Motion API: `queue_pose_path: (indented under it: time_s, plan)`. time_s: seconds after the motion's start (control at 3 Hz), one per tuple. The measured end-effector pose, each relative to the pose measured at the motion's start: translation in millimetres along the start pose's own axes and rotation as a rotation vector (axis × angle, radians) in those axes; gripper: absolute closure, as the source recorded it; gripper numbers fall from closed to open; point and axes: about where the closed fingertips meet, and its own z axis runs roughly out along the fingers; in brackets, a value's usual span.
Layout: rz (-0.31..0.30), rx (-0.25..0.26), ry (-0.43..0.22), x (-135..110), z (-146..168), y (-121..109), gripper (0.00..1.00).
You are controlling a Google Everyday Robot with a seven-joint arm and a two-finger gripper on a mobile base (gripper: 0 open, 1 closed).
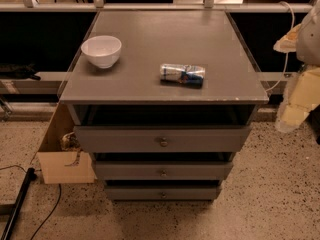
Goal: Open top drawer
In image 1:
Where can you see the grey middle drawer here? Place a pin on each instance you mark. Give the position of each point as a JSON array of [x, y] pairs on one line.
[[160, 170]]

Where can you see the black metal bar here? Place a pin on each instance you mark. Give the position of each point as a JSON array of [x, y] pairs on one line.
[[12, 210]]

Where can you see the grey drawer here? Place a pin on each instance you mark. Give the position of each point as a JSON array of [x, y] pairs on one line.
[[160, 170], [95, 139], [184, 193]]

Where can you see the black object on ledge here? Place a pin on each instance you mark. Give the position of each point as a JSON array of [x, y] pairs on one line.
[[18, 71]]

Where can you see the crumpled item in box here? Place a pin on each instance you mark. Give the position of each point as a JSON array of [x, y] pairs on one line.
[[69, 142]]

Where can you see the white ceramic bowl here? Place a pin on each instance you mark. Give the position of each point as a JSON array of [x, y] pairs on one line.
[[102, 51]]

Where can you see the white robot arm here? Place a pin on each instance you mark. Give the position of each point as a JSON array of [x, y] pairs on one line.
[[308, 43]]

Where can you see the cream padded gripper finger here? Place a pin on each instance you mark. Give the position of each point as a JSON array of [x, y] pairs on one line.
[[301, 96], [288, 43]]

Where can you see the grey top drawer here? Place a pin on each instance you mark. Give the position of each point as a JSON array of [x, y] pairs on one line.
[[95, 139]]

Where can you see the grey drawer cabinet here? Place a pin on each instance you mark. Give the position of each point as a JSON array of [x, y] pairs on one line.
[[131, 94]]

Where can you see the cardboard box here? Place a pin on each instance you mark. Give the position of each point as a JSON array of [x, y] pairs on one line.
[[58, 166]]

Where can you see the crushed blue silver can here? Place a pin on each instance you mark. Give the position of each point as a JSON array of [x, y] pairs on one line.
[[183, 74]]

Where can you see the grey bottom drawer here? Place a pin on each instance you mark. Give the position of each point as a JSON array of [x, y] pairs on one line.
[[184, 193]]

